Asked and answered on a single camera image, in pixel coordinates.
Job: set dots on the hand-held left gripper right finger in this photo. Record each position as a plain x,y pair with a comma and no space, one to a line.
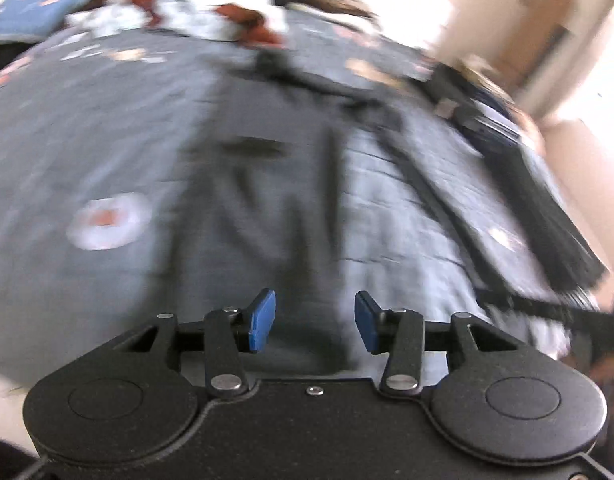
367,322

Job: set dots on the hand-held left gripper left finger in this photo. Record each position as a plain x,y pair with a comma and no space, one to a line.
262,320

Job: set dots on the dark grey pants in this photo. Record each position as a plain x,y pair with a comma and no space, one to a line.
267,235

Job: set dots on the tall cardboard box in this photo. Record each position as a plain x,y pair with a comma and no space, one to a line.
542,25

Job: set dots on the rust red garment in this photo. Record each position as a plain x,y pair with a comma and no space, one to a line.
257,35

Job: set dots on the grey printed quilt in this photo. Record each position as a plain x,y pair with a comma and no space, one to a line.
62,150

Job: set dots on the blue printed pillow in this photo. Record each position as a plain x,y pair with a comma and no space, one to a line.
42,5

